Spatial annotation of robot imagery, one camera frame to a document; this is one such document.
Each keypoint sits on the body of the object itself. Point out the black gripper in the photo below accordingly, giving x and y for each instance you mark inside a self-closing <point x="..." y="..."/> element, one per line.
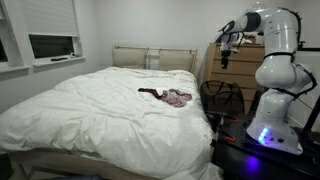
<point x="225" y="55"/>

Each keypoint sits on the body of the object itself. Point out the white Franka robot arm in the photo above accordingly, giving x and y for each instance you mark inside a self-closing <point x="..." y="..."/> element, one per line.
<point x="280" y="73"/>

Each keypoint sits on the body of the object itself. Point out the black mesh laundry basket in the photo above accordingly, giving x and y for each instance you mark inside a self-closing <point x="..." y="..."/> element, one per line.
<point x="221" y="98"/>

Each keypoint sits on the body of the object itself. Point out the wooden dresser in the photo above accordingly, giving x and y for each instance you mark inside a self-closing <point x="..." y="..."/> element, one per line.
<point x="243" y="73"/>

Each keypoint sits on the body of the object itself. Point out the white clutter pile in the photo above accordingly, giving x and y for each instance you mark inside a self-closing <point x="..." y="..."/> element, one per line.
<point x="247" y="41"/>

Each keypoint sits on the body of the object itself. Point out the beige headboard cushion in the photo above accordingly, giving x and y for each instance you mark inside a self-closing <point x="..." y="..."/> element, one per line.
<point x="173" y="58"/>
<point x="128" y="58"/>

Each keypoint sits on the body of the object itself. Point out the pink crumpled garment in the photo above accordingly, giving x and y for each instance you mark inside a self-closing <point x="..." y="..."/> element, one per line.
<point x="176" y="97"/>

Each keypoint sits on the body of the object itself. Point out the black robot table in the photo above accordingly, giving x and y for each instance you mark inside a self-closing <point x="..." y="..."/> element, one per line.
<point x="240" y="160"/>

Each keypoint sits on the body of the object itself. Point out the black stand pole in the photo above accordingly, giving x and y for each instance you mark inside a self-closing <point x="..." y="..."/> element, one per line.
<point x="311" y="115"/>

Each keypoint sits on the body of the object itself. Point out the white quilted duvet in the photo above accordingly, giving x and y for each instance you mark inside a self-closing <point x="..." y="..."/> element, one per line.
<point x="100" y="116"/>

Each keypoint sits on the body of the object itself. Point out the small dark sill object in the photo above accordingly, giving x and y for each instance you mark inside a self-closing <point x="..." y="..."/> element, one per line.
<point x="72" y="55"/>

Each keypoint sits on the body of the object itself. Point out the black remote control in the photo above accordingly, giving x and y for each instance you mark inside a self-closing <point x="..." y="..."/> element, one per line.
<point x="59" y="59"/>

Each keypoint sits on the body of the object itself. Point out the white window sill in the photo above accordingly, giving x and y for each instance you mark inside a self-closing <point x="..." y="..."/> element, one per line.
<point x="56" y="63"/>

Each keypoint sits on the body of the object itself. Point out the dark window pane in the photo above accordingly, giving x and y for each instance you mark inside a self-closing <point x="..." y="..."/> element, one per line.
<point x="51" y="45"/>

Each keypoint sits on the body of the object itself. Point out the white window blind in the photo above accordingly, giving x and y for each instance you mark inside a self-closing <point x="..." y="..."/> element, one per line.
<point x="50" y="16"/>

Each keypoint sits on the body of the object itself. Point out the beige headboard frame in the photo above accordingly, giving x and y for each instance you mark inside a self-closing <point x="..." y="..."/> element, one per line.
<point x="152" y="56"/>

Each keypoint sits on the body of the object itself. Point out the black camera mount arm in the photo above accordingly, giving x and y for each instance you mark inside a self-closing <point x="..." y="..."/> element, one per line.
<point x="310" y="49"/>

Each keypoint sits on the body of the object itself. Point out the beige bed frame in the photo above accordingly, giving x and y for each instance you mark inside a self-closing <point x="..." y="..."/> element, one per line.
<point x="66" y="163"/>

